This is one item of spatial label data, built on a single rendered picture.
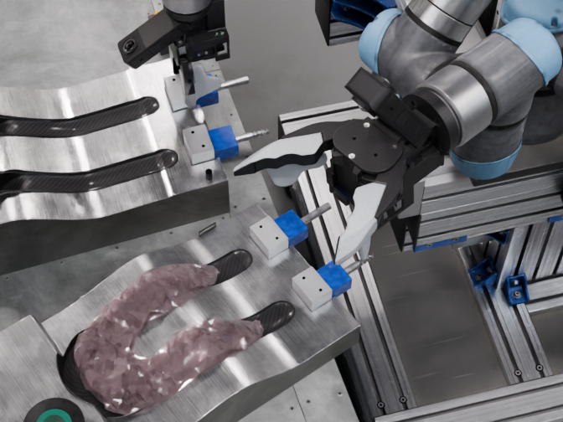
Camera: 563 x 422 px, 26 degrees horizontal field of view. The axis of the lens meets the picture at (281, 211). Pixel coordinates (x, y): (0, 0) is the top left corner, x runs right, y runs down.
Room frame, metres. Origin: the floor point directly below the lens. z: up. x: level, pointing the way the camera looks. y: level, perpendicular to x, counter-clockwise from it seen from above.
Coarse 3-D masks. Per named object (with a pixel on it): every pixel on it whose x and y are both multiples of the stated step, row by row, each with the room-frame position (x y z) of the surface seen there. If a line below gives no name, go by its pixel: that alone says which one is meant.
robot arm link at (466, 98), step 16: (432, 80) 0.77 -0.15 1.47; (448, 80) 0.77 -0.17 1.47; (464, 80) 0.77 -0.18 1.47; (448, 96) 0.75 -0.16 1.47; (464, 96) 0.75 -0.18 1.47; (480, 96) 0.75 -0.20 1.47; (464, 112) 0.73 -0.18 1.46; (480, 112) 0.74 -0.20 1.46; (464, 128) 0.72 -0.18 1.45; (480, 128) 0.74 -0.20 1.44
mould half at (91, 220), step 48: (0, 96) 1.18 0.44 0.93; (48, 96) 1.21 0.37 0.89; (96, 96) 1.22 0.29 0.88; (0, 144) 1.09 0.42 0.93; (48, 144) 1.11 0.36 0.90; (96, 144) 1.12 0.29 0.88; (144, 144) 1.12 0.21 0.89; (96, 192) 1.03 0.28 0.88; (144, 192) 1.03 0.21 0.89; (192, 192) 1.03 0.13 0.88; (0, 240) 0.94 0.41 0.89; (48, 240) 0.96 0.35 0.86; (96, 240) 0.98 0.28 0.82
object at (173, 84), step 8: (168, 80) 1.22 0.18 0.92; (176, 80) 1.22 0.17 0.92; (232, 80) 1.24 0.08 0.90; (240, 80) 1.24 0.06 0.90; (248, 80) 1.24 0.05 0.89; (168, 88) 1.21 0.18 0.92; (176, 88) 1.21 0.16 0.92; (224, 88) 1.23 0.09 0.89; (168, 96) 1.20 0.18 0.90; (176, 96) 1.19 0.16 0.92; (208, 96) 1.20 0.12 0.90; (216, 96) 1.21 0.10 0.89; (176, 104) 1.18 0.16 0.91; (184, 104) 1.19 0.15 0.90; (200, 104) 1.20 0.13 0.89; (208, 104) 1.20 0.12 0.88
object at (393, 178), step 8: (392, 168) 0.66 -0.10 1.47; (400, 168) 0.66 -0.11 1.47; (376, 176) 0.66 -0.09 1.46; (384, 176) 0.66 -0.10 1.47; (392, 176) 0.66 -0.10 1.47; (400, 176) 0.65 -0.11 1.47; (384, 184) 0.65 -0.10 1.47; (392, 184) 0.64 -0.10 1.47; (400, 184) 0.64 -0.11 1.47; (384, 192) 0.64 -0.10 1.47; (392, 192) 0.64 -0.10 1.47; (400, 192) 0.64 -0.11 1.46; (384, 200) 0.63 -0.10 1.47; (392, 200) 0.63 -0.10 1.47; (384, 208) 0.62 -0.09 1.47; (376, 216) 0.61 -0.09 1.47
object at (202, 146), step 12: (192, 132) 1.12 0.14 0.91; (204, 132) 1.12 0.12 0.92; (216, 132) 1.13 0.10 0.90; (228, 132) 1.13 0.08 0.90; (264, 132) 1.14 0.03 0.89; (192, 144) 1.10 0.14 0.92; (204, 144) 1.10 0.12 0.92; (216, 144) 1.11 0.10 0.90; (228, 144) 1.11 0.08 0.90; (192, 156) 1.08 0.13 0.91; (204, 156) 1.08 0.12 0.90; (216, 156) 1.09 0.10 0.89; (228, 156) 1.10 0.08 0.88
